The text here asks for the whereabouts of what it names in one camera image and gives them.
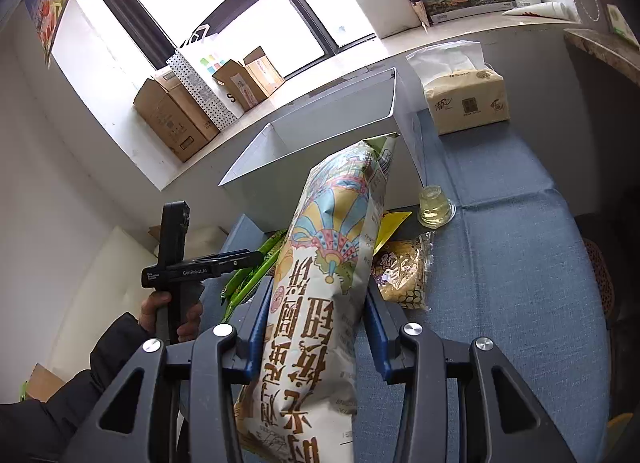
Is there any polka dot paper bag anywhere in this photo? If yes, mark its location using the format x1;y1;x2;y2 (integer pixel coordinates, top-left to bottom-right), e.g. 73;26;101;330
165;24;247;133

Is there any beige tissue pack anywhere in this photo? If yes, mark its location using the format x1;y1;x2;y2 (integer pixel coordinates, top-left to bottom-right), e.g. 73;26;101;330
405;40;511;137

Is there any clear plastic jelly cup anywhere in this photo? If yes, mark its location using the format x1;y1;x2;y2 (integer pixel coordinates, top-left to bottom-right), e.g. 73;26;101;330
417;184;457;229

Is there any white stone windowsill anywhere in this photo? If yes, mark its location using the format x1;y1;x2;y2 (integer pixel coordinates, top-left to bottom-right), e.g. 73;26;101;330
131;17;592;192

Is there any blue tablecloth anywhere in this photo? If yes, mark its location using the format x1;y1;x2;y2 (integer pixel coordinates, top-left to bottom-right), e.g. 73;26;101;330
177;107;615;463

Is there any patterned woven seat cushion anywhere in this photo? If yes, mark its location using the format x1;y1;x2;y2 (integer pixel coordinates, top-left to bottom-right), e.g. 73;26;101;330
582;237;617;320

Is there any person's left hand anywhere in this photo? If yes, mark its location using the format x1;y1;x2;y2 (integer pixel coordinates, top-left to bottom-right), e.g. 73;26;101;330
141;291;204;344

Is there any open brown cardboard box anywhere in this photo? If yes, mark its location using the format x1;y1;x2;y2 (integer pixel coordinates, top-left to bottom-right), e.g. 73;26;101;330
212;46;286;112

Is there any brown marble ledge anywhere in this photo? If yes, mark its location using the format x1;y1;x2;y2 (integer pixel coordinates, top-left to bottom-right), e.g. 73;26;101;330
563;27;640;88

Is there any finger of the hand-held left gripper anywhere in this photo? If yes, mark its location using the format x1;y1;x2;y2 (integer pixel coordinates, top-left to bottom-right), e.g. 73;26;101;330
200;250;264;277

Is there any person's left forearm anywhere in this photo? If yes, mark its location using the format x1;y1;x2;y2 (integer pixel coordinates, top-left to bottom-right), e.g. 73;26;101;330
0;312;173;463

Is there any yellow snack packet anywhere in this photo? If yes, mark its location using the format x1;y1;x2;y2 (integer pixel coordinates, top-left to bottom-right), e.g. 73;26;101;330
372;210;412;253

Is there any white tube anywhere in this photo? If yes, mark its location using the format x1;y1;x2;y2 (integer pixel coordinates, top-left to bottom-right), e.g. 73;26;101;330
501;0;584;22

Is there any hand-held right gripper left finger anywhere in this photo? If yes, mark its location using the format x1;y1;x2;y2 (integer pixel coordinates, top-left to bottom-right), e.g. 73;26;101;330
65;287;274;463

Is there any golden brown snack packet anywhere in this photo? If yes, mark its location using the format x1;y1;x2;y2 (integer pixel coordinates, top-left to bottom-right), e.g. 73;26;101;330
371;237;432;312

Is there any large printed snack bag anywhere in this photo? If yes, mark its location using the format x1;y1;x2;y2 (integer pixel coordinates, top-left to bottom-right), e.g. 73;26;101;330
234;133;402;463

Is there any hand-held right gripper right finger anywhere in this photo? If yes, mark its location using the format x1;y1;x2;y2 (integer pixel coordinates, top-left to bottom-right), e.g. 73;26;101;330
365;287;581;463

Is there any green white small box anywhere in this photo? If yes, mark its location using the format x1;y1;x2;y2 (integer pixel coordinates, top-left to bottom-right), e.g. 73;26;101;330
607;3;640;50

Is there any green snack packet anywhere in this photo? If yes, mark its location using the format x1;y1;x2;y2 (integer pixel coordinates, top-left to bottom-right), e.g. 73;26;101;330
256;228;291;271
220;262;277;324

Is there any white foam box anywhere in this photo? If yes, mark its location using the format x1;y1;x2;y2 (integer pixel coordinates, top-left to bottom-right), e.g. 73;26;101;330
353;0;427;40

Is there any white cardboard box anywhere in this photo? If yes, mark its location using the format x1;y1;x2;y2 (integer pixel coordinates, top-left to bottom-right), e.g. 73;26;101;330
217;67;429;235

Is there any tall brown cardboard box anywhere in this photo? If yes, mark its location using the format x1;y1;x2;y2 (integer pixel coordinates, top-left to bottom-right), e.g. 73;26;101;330
132;69;221;163

